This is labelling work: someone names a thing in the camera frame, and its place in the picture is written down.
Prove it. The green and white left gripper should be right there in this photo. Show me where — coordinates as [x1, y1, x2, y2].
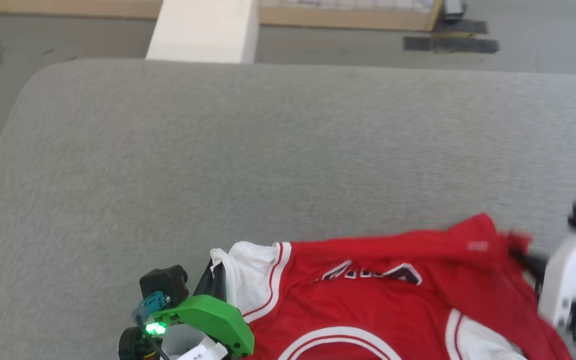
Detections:
[145, 259, 256, 360]

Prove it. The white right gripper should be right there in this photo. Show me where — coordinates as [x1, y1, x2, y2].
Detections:
[510, 227, 576, 332]

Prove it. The red and white basketball jersey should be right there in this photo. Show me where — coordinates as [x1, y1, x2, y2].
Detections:
[210, 213, 575, 360]

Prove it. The long black floor tape strip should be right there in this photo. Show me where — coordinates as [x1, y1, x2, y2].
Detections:
[402, 36, 500, 54]

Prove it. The short black floor tape strip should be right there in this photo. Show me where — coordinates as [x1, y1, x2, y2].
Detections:
[433, 19, 489, 35]

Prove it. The white rectangular pillar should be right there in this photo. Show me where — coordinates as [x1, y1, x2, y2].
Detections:
[146, 0, 260, 65]

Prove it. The grey metal stand foot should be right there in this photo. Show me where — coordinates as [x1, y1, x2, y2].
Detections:
[441, 0, 468, 21]

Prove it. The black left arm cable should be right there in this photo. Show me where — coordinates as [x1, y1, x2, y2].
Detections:
[135, 314, 171, 360]

